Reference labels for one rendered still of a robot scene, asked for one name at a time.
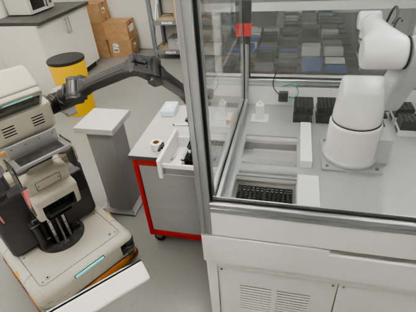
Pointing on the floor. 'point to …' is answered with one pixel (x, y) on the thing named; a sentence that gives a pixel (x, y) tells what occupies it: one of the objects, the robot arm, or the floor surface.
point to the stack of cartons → (111, 31)
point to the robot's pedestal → (112, 158)
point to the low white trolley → (166, 184)
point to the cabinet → (298, 292)
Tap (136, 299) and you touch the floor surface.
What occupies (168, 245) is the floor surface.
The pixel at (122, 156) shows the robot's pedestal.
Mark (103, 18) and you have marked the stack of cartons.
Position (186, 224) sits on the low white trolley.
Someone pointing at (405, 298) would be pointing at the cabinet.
